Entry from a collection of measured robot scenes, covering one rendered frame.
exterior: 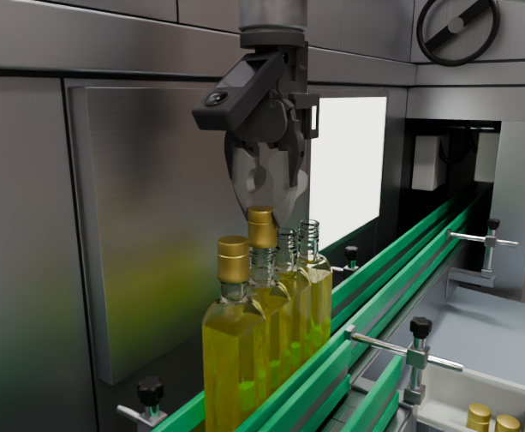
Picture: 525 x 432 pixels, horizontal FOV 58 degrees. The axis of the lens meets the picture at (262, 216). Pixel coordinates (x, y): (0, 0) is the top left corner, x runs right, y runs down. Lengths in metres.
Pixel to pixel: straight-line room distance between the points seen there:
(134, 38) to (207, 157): 0.18
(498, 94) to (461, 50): 0.16
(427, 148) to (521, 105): 0.32
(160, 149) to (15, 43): 0.19
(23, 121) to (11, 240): 0.12
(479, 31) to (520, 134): 0.30
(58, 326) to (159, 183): 0.20
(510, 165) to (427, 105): 0.28
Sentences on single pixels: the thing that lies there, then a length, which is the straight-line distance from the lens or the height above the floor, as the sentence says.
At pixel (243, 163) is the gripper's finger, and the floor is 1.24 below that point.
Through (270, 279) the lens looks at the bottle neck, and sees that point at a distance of 0.56.
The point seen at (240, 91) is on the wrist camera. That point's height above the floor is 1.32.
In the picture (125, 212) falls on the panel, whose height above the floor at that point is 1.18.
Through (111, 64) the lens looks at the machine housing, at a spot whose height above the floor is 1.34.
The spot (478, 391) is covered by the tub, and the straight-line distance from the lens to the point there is 0.95.
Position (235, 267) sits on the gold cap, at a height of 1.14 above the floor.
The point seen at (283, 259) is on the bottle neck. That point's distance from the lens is 0.60.
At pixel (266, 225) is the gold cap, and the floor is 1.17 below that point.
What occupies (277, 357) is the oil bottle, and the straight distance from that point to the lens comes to 0.59.
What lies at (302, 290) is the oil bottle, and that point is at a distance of 0.62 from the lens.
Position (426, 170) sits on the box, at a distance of 1.64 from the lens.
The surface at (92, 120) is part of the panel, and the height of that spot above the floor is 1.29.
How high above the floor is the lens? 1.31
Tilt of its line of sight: 15 degrees down
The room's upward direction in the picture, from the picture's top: straight up
